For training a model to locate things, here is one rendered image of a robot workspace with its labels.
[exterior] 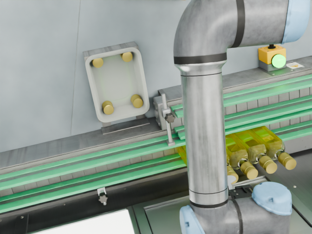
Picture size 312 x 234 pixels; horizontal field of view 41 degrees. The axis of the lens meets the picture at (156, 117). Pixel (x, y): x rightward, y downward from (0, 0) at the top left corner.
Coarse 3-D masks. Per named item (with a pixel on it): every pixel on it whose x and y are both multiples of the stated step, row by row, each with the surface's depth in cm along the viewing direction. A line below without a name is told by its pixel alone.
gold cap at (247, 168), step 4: (244, 164) 118; (248, 164) 117; (240, 168) 118; (244, 168) 117; (248, 168) 115; (252, 168) 115; (244, 172) 116; (248, 172) 115; (252, 172) 115; (256, 172) 115; (248, 176) 115; (252, 176) 115; (256, 176) 116
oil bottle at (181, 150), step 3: (177, 147) 137; (180, 147) 132; (183, 147) 130; (177, 150) 138; (180, 150) 133; (183, 150) 129; (180, 153) 134; (183, 153) 129; (183, 156) 130; (186, 156) 126; (183, 159) 131; (186, 159) 127; (186, 162) 128; (186, 165) 129
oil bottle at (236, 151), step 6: (228, 138) 130; (234, 138) 130; (228, 144) 127; (234, 144) 126; (240, 144) 126; (228, 150) 124; (234, 150) 123; (240, 150) 122; (246, 150) 122; (234, 156) 121; (240, 156) 121; (246, 156) 121; (234, 162) 121; (234, 168) 123
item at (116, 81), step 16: (128, 48) 128; (112, 64) 136; (128, 64) 137; (96, 80) 136; (112, 80) 138; (128, 80) 139; (144, 80) 133; (96, 96) 131; (112, 96) 140; (128, 96) 141; (144, 96) 135; (96, 112) 133; (128, 112) 137; (144, 112) 136
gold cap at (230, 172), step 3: (228, 168) 116; (231, 168) 117; (228, 171) 115; (231, 171) 115; (234, 171) 115; (228, 174) 114; (231, 174) 114; (234, 174) 114; (237, 177) 114; (237, 180) 115; (231, 183) 115
